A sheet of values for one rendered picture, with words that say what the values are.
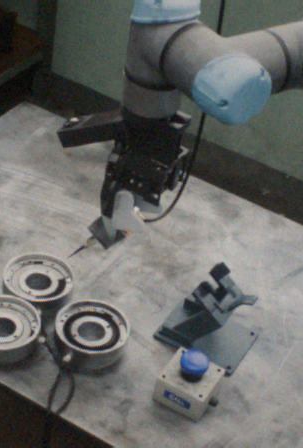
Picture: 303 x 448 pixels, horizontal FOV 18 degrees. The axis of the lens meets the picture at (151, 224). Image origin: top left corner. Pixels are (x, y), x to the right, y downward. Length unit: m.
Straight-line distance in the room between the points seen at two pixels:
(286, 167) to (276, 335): 1.62
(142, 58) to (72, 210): 0.53
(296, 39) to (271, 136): 1.89
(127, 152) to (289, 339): 0.42
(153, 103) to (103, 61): 2.05
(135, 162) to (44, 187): 0.47
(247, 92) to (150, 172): 0.21
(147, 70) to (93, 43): 2.07
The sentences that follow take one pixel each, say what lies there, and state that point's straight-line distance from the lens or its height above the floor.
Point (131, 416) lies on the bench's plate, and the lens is 1.27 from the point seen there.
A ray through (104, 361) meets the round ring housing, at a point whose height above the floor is 0.82.
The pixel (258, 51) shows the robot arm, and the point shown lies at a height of 1.30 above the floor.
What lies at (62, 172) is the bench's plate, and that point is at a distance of 1.66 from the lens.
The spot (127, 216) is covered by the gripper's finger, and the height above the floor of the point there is 1.02.
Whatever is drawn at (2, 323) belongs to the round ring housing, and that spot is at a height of 0.82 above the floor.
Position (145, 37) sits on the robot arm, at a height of 1.28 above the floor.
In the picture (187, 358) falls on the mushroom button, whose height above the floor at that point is 0.87.
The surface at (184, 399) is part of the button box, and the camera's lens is 1.26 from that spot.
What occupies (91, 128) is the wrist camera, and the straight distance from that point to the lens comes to 1.19.
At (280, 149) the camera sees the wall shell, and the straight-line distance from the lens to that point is 2.98.
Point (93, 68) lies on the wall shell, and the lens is 3.20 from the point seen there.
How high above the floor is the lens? 1.77
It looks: 38 degrees down
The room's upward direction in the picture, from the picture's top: 11 degrees clockwise
